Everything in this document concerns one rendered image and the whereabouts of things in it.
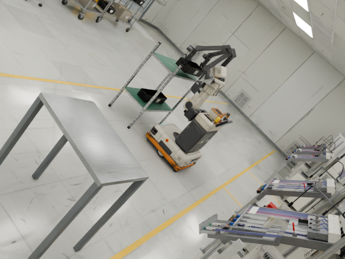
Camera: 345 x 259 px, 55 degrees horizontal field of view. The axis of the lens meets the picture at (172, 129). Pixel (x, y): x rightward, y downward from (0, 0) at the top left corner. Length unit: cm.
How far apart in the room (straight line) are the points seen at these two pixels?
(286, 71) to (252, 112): 170
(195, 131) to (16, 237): 256
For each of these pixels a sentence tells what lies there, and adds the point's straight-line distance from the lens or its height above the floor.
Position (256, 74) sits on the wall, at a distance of 1160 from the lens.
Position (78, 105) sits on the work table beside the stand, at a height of 80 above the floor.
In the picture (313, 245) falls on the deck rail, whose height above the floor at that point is 109.
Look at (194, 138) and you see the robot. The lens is 426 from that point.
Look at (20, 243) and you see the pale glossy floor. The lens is 241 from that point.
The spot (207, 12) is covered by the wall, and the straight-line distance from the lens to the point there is 1250.
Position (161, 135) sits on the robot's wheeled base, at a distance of 440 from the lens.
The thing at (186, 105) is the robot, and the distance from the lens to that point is 446.
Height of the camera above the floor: 178
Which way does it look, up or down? 19 degrees down
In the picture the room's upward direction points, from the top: 42 degrees clockwise
